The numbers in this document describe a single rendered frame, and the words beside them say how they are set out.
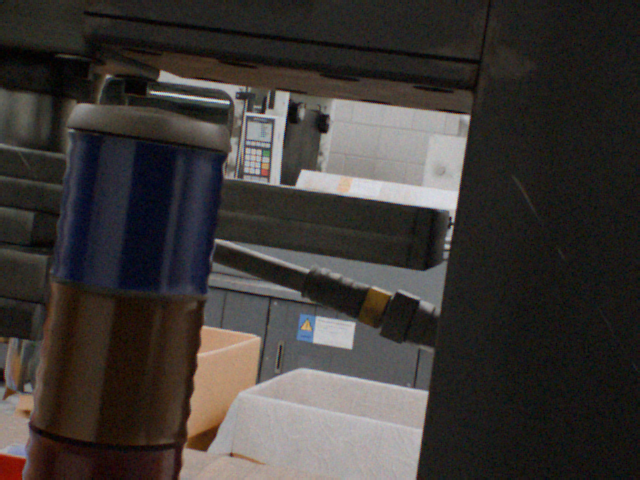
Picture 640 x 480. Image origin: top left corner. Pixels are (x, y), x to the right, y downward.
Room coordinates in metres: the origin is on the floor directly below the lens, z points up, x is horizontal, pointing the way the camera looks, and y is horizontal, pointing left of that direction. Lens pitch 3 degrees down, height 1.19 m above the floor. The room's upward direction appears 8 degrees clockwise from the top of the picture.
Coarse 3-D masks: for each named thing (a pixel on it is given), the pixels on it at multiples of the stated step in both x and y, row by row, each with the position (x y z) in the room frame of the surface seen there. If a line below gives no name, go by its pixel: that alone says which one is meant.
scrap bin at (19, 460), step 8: (0, 456) 0.82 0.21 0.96; (8, 456) 0.82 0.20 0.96; (16, 456) 0.82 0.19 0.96; (24, 456) 0.82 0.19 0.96; (0, 464) 0.82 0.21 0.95; (8, 464) 0.82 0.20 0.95; (16, 464) 0.82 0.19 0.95; (0, 472) 0.82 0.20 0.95; (8, 472) 0.82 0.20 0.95; (16, 472) 0.82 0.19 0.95
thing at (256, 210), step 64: (0, 64) 0.52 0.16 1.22; (64, 64) 0.53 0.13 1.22; (0, 128) 0.53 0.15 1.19; (64, 128) 0.54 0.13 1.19; (0, 192) 0.51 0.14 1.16; (256, 192) 0.48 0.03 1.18; (320, 192) 0.48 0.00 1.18; (0, 256) 0.47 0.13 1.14; (384, 256) 0.47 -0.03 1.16; (0, 320) 0.47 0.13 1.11
